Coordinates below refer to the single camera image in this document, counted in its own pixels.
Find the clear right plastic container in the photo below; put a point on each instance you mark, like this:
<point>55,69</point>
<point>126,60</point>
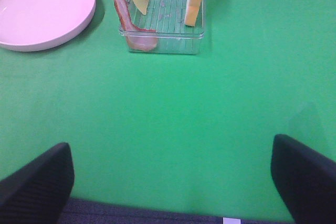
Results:
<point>164,22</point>

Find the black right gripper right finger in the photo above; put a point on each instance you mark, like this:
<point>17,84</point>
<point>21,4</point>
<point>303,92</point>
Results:
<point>304,179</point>

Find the pink round plate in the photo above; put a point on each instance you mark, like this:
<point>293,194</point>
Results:
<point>35,25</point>

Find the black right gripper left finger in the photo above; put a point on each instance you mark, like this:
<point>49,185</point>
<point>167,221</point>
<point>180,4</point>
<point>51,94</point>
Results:
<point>38,192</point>

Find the bacon strip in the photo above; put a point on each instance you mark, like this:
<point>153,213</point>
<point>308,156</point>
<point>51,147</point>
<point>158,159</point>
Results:
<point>140,43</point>

